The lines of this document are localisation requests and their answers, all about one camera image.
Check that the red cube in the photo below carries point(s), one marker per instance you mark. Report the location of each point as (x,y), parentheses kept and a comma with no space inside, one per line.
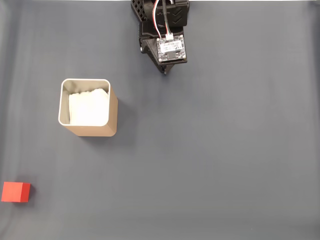
(13,192)

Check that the beige metal box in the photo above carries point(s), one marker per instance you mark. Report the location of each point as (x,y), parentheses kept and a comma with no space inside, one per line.
(105,131)

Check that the white tissue paper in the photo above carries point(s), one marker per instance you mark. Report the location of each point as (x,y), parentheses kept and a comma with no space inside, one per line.
(87,107)

